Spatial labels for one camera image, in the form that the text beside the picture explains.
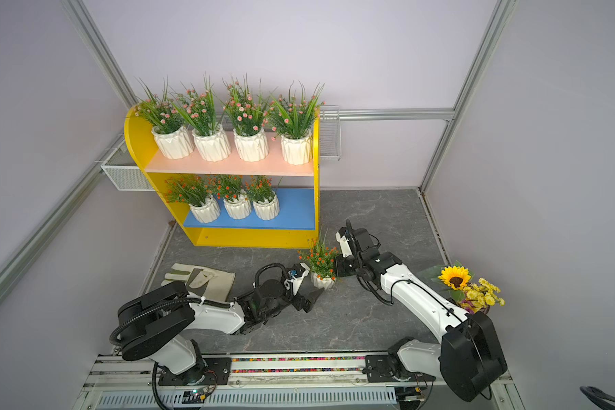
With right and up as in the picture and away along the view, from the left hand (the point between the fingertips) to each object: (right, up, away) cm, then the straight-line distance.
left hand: (313, 281), depth 82 cm
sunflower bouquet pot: (+40, +2, -20) cm, 45 cm away
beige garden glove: (-37, -3, +8) cm, 38 cm away
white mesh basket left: (-59, +35, -4) cm, 69 cm away
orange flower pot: (-38, +29, 0) cm, 48 cm away
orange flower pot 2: (-27, +30, -1) cm, 40 cm away
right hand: (+7, +6, +1) cm, 9 cm away
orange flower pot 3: (-17, +29, +2) cm, 33 cm away
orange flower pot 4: (+2, +8, -9) cm, 12 cm away
